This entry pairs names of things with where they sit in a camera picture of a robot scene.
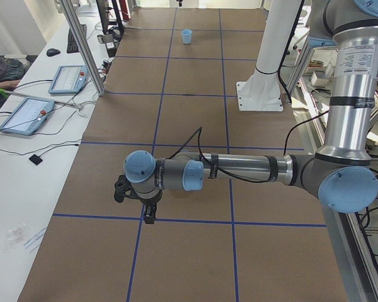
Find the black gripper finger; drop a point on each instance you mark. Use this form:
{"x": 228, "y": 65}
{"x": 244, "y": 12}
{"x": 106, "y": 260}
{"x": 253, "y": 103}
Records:
{"x": 149, "y": 215}

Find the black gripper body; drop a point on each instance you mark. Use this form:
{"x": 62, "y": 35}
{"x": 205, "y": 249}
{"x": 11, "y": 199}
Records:
{"x": 148, "y": 201}

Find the light blue plastic cup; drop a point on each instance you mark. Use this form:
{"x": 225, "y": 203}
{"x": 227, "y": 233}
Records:
{"x": 186, "y": 36}

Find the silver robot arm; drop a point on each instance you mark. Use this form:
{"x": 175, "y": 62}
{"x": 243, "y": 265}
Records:
{"x": 340, "y": 23}

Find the small black square pad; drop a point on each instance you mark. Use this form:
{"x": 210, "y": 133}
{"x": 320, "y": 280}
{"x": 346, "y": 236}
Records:
{"x": 35, "y": 159}

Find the upper blue teach pendant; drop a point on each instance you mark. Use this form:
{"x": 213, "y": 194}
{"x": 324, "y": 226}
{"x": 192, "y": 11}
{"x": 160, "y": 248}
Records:
{"x": 69, "y": 79}

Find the blue teach pendant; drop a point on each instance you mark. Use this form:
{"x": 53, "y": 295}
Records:
{"x": 69, "y": 79}
{"x": 28, "y": 116}

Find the lower blue teach pendant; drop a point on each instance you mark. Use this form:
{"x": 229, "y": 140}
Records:
{"x": 28, "y": 116}

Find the black keyboard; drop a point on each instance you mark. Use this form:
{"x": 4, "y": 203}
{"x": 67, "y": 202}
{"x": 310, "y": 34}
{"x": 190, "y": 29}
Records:
{"x": 72, "y": 46}

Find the black computer mouse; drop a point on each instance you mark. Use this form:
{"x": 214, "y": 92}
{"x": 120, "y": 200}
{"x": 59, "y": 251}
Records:
{"x": 52, "y": 52}

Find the seated person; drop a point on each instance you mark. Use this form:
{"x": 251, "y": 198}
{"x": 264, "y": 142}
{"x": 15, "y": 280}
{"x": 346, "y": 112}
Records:
{"x": 11, "y": 72}

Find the black computer monitor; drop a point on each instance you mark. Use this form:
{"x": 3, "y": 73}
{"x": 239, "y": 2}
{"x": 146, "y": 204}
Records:
{"x": 104, "y": 10}

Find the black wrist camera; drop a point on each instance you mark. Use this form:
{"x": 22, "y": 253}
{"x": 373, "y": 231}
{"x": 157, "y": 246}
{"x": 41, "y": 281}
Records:
{"x": 123, "y": 189}

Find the white pole base plate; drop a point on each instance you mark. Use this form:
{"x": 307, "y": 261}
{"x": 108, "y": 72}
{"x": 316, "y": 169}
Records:
{"x": 261, "y": 92}

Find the green handled metal rod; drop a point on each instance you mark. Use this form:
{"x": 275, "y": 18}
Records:
{"x": 6, "y": 93}

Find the aluminium frame post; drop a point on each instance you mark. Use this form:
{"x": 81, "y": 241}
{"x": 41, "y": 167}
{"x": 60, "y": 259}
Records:
{"x": 82, "y": 43}

